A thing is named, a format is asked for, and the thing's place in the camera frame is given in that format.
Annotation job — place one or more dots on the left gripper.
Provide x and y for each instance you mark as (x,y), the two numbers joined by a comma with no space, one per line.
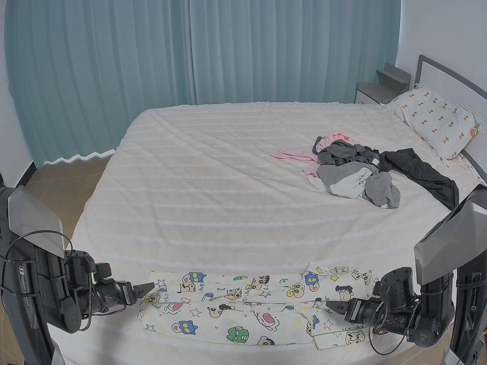
(123,293)

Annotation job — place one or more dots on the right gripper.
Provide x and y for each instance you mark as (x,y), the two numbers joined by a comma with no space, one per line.
(357,310)

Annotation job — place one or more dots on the white printed pyjama top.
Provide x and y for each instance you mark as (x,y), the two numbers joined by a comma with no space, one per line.
(247,310)

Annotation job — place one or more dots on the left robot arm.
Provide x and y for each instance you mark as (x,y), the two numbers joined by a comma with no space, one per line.
(26,280)

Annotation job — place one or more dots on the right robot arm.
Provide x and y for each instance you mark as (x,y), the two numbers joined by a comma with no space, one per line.
(456,241)

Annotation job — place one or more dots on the pile of clothes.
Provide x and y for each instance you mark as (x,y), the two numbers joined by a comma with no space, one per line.
(350,173)

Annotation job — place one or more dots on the bed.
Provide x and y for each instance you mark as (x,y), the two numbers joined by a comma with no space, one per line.
(228,184)

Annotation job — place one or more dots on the black garment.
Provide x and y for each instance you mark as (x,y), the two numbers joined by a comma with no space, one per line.
(422,171)

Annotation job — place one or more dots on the pink garment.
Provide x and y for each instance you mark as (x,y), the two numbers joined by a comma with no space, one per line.
(293,154)

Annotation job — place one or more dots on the white printed pillow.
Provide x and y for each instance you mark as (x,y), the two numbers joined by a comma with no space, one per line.
(433,122)

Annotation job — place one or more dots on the grey bedside table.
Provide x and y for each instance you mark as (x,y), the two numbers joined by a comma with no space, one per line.
(380,89)

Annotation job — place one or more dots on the blue-green curtain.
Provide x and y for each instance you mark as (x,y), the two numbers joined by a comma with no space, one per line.
(99,70)
(293,40)

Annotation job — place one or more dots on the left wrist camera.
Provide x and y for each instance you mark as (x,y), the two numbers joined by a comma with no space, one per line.
(103,272)

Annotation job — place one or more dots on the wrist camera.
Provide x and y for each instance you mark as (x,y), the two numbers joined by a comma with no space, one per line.
(377,288)
(103,272)

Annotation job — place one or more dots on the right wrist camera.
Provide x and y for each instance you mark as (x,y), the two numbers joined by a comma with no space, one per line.
(377,288)

